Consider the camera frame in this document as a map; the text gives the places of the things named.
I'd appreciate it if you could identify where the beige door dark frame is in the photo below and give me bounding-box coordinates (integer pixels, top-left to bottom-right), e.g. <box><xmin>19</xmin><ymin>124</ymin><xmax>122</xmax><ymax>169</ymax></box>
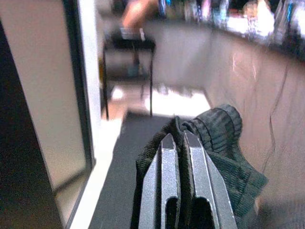
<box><xmin>0</xmin><ymin>0</ymin><xmax>96</xmax><ymax>229</ymax></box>

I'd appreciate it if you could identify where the dark green knit garment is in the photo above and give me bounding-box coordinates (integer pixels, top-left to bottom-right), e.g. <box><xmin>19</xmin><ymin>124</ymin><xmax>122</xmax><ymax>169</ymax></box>
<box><xmin>132</xmin><ymin>104</ymin><xmax>269</xmax><ymax>229</ymax></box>

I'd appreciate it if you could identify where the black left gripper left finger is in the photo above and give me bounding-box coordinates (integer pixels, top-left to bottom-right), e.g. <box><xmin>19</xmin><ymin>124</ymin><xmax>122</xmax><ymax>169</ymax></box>
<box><xmin>138</xmin><ymin>133</ymin><xmax>182</xmax><ymax>229</ymax></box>

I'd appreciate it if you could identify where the black metal chair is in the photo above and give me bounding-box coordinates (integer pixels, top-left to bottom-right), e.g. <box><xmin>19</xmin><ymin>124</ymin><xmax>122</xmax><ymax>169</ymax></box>
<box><xmin>101</xmin><ymin>31</ymin><xmax>157</xmax><ymax>120</ymax></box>

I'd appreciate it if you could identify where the white plastic bag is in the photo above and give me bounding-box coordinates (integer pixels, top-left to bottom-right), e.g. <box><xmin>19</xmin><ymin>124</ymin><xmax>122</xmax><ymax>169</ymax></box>
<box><xmin>243</xmin><ymin>0</ymin><xmax>276</xmax><ymax>36</ymax></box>

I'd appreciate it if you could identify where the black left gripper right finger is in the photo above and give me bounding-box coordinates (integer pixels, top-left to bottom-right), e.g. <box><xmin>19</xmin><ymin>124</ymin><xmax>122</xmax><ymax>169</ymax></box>
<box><xmin>182</xmin><ymin>130</ymin><xmax>238</xmax><ymax>229</ymax></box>

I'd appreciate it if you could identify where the black floor mat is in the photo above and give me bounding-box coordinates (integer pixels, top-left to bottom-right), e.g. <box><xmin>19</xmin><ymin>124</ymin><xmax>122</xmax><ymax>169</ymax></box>
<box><xmin>88</xmin><ymin>110</ymin><xmax>198</xmax><ymax>229</ymax></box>

